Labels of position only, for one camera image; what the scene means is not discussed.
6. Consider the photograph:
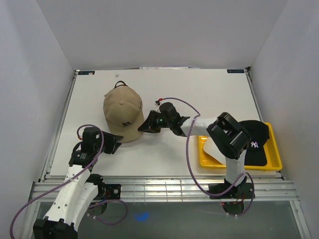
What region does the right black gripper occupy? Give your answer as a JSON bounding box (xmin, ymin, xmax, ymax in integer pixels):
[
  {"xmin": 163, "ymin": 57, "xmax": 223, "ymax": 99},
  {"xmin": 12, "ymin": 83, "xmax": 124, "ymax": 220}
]
[{"xmin": 139, "ymin": 111, "xmax": 171, "ymax": 134}]

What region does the beige baseball cap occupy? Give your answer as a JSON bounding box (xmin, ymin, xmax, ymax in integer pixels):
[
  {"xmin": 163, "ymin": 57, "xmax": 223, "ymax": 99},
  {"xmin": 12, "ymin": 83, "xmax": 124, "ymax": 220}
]
[{"xmin": 103, "ymin": 81, "xmax": 144, "ymax": 143}]

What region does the black NY baseball cap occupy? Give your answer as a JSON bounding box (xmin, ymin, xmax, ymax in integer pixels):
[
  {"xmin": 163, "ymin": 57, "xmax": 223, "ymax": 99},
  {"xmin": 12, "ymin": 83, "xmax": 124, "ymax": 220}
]
[{"xmin": 240, "ymin": 120, "xmax": 270, "ymax": 166}]

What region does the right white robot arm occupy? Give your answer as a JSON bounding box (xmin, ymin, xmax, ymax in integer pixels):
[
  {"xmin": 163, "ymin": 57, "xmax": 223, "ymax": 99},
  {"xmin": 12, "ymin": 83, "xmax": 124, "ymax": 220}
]
[{"xmin": 138, "ymin": 102, "xmax": 251, "ymax": 198}]

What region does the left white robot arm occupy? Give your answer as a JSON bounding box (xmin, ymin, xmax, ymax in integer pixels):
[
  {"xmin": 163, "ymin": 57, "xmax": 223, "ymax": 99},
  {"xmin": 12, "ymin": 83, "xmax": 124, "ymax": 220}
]
[{"xmin": 33, "ymin": 124, "xmax": 123, "ymax": 239}]

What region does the white baseball cap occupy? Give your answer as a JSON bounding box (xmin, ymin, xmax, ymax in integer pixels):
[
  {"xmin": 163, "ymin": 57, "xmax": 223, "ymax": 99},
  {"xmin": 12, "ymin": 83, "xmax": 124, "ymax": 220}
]
[{"xmin": 203, "ymin": 137, "xmax": 226, "ymax": 165}]

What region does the left black corner label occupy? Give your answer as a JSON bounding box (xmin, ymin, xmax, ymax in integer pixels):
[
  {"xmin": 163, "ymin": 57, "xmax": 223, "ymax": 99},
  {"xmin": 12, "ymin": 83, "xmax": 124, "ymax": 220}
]
[{"xmin": 78, "ymin": 71, "xmax": 95, "ymax": 75}]

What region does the black corner label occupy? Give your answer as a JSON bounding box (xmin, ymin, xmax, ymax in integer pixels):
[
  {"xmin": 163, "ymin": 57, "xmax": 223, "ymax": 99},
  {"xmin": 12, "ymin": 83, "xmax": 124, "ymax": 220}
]
[
  {"xmin": 78, "ymin": 71, "xmax": 95, "ymax": 75},
  {"xmin": 227, "ymin": 69, "xmax": 245, "ymax": 74}
]

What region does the right black corner label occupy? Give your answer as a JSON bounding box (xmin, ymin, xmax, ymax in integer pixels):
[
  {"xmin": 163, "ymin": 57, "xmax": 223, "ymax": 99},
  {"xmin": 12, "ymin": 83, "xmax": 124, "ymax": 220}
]
[{"xmin": 227, "ymin": 69, "xmax": 245, "ymax": 74}]

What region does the yellow plastic tray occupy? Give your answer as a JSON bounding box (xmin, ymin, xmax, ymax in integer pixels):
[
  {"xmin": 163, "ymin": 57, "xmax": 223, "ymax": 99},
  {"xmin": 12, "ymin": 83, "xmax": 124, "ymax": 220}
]
[{"xmin": 197, "ymin": 122, "xmax": 283, "ymax": 171}]

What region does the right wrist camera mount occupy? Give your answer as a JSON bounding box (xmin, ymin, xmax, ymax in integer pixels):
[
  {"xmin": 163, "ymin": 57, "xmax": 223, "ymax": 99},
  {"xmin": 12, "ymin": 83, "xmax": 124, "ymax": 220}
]
[{"xmin": 155, "ymin": 98, "xmax": 163, "ymax": 112}]

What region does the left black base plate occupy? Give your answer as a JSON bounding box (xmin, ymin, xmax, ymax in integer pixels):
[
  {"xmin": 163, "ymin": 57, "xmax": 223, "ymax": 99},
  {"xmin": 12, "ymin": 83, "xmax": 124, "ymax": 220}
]
[{"xmin": 98, "ymin": 184, "xmax": 122, "ymax": 200}]

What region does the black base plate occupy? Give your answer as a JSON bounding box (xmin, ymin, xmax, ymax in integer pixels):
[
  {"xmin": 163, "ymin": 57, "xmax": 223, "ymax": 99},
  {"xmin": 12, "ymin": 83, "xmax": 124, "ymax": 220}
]
[
  {"xmin": 207, "ymin": 182, "xmax": 255, "ymax": 199},
  {"xmin": 98, "ymin": 184, "xmax": 122, "ymax": 200}
]

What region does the aluminium frame rail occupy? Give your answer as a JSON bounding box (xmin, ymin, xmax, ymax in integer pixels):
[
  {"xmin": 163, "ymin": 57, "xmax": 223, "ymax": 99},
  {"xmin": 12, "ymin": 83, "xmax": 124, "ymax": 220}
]
[{"xmin": 27, "ymin": 179, "xmax": 300, "ymax": 203}]

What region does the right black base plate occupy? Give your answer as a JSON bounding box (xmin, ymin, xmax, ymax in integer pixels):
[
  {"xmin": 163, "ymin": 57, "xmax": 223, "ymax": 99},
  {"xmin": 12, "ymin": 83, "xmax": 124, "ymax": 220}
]
[{"xmin": 207, "ymin": 182, "xmax": 255, "ymax": 199}]

